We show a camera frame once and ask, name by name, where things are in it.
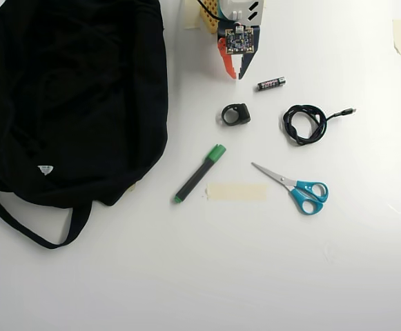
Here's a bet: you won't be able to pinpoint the black camera circuit board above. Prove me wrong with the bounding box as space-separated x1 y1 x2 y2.
224 26 255 56

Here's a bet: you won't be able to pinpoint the yellow perforated base piece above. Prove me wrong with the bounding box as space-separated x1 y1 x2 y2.
199 0 222 35

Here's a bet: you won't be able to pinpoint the black fabric bag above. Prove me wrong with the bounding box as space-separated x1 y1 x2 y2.
0 0 170 250

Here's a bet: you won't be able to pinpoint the green marker with black barrel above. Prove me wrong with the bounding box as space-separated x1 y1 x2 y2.
174 144 227 204

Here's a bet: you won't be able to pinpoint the black ring-shaped strap clip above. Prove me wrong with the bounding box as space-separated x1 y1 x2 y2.
220 103 251 127

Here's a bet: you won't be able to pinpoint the long beige masking tape strip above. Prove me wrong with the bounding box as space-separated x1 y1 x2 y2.
206 183 268 203

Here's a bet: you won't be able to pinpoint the thin black camera cable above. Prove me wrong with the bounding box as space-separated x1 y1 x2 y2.
197 0 229 22

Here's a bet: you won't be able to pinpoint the blue-handled scissors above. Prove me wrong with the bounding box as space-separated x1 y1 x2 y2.
251 161 329 216

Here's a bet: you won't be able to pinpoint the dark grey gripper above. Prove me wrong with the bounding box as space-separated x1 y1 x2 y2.
217 24 262 81

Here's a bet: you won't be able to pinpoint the black AAA battery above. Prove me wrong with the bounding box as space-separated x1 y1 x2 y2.
256 77 286 92

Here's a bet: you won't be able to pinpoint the coiled black USB cable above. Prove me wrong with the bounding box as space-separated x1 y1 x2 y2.
282 104 357 147

